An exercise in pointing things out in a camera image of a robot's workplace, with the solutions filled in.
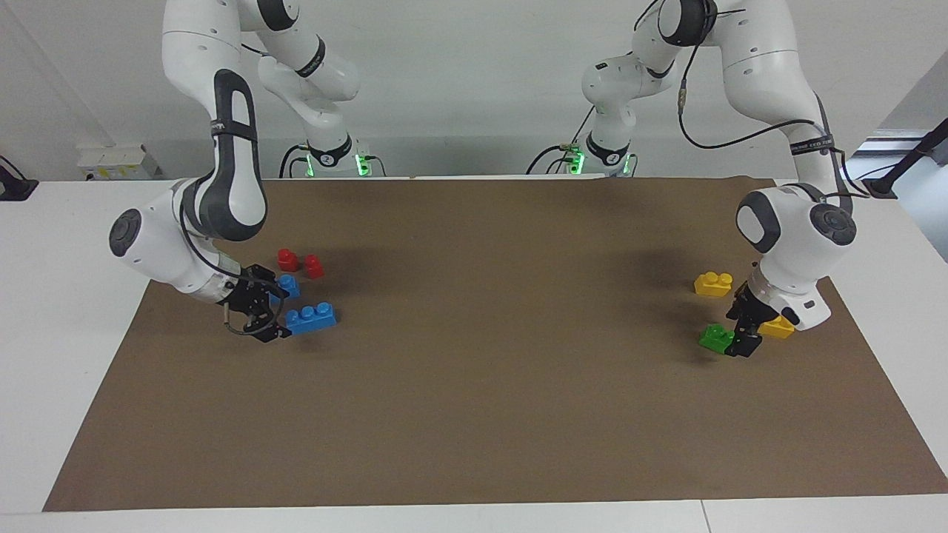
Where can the green two-stud toy brick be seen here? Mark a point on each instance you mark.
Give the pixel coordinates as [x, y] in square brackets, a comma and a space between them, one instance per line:
[715, 339]

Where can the white wall socket box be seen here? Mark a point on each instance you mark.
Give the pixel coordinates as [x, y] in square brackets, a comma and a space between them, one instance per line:
[118, 161]

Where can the blue three-stud toy brick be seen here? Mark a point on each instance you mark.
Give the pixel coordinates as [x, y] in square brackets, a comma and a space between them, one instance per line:
[289, 283]
[312, 318]

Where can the yellow two-stud toy brick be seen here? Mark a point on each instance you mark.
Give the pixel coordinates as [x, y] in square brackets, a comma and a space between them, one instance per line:
[713, 284]
[778, 327]

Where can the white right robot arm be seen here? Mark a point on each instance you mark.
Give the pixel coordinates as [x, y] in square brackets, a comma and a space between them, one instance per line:
[159, 252]

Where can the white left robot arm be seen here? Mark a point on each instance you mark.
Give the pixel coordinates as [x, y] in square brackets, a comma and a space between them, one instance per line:
[792, 244]

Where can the black table clamp with pole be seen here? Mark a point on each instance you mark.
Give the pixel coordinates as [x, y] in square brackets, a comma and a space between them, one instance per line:
[900, 166]

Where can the red one-stud toy brick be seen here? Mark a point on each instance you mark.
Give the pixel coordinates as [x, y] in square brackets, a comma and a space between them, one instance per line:
[288, 260]
[314, 267]

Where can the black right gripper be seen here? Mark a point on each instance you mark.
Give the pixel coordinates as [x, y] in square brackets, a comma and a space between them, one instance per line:
[250, 300]

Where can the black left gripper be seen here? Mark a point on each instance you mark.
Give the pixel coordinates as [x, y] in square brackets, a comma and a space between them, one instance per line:
[749, 300]

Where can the brown table mat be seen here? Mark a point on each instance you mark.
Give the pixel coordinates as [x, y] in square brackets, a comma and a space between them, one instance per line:
[474, 370]

